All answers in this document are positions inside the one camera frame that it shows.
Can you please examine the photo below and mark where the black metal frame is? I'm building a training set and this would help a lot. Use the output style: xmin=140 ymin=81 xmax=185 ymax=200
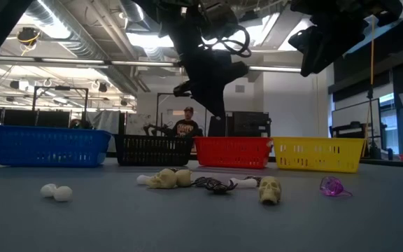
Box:
xmin=31 ymin=85 xmax=90 ymax=130
xmin=155 ymin=92 xmax=208 ymax=138

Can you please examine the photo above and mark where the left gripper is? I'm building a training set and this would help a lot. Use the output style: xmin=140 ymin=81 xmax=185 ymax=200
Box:
xmin=173 ymin=34 xmax=250 ymax=118

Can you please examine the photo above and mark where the black equipment desk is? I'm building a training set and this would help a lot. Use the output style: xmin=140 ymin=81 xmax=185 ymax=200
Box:
xmin=330 ymin=120 xmax=367 ymax=139

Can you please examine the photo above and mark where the black monitor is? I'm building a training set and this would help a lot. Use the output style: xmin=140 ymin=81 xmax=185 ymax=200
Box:
xmin=36 ymin=109 xmax=71 ymax=129
xmin=2 ymin=109 xmax=36 ymax=127

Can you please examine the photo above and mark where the yellow hanging cord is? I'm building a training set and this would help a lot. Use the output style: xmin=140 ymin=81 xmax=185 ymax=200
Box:
xmin=369 ymin=17 xmax=376 ymax=87

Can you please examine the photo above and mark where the grey cover sheet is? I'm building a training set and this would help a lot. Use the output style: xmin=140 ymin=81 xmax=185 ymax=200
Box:
xmin=85 ymin=110 xmax=121 ymax=136

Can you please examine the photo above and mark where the red plastic basket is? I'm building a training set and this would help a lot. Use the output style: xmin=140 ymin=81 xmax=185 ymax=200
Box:
xmin=194 ymin=136 xmax=272 ymax=170

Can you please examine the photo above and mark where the black computer equipment stack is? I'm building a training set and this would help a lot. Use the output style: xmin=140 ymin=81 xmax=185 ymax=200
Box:
xmin=207 ymin=111 xmax=272 ymax=139

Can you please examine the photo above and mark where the blue plastic basket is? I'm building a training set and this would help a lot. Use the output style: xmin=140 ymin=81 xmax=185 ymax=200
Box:
xmin=0 ymin=125 xmax=113 ymax=168

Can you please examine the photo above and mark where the black tripod stand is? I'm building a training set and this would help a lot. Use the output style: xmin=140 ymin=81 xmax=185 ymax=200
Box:
xmin=366 ymin=85 xmax=383 ymax=160

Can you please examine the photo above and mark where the black plastic basket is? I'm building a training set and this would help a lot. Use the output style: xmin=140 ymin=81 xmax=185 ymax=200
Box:
xmin=113 ymin=134 xmax=195 ymax=167

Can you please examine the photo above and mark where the yellow plastic basket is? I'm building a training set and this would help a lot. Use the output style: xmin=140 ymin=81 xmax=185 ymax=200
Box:
xmin=272 ymin=136 xmax=366 ymax=174

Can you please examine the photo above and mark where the white plastic bone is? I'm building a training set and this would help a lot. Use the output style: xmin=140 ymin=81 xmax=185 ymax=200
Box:
xmin=136 ymin=174 xmax=153 ymax=186
xmin=40 ymin=183 xmax=73 ymax=203
xmin=229 ymin=177 xmax=258 ymax=190

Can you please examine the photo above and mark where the person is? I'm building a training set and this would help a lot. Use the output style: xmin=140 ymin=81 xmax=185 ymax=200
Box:
xmin=171 ymin=106 xmax=201 ymax=139
xmin=69 ymin=118 xmax=93 ymax=130

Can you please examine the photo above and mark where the white board with drawings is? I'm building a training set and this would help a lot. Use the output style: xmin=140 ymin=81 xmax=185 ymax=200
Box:
xmin=125 ymin=112 xmax=157 ymax=137

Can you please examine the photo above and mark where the long ceiling light fixture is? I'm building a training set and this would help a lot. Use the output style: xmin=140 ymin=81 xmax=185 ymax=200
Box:
xmin=0 ymin=55 xmax=302 ymax=74

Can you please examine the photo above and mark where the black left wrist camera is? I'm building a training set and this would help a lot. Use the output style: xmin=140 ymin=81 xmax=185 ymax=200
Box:
xmin=201 ymin=1 xmax=240 ymax=40

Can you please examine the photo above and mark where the black ceiling device yellow cable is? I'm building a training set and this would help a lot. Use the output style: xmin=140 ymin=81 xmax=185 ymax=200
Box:
xmin=15 ymin=27 xmax=42 ymax=57

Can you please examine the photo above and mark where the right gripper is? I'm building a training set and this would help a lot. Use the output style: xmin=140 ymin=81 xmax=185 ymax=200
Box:
xmin=288 ymin=0 xmax=367 ymax=77

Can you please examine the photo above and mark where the purple plastic spider ring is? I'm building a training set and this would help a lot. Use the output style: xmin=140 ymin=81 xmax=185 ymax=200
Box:
xmin=319 ymin=176 xmax=353 ymax=197

